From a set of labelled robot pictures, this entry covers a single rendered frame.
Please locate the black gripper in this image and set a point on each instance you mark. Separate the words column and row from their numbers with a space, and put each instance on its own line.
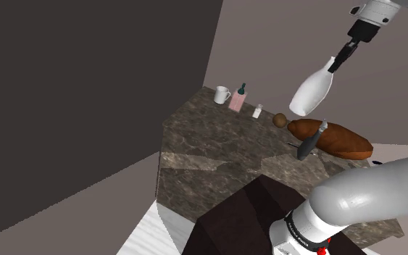
column 363, row 31

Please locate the white bottle-shaped vase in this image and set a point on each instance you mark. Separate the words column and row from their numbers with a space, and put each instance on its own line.
column 311, row 93

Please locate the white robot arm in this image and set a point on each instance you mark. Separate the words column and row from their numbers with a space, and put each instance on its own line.
column 362, row 197

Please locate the brown bread loaf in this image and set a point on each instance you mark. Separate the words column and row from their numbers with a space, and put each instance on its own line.
column 345, row 143

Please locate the brown round fruit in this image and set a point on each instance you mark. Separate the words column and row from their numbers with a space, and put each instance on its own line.
column 280, row 120

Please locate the dark grey bottle-shaped tool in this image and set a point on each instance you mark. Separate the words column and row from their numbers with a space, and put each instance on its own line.
column 309, row 144

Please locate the thin black utensil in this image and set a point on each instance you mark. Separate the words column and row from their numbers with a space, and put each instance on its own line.
column 293, row 144

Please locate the small white shaker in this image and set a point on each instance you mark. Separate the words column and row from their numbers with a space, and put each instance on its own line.
column 257, row 112

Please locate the small black flat thing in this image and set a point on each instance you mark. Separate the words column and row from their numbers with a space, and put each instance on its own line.
column 377, row 162

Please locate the pink soap dispenser, green pump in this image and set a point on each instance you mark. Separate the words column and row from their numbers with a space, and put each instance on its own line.
column 237, row 101

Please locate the white mug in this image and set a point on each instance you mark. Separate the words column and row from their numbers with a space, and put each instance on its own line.
column 220, row 95

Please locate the dark robot stand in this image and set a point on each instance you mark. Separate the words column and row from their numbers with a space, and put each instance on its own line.
column 235, row 226

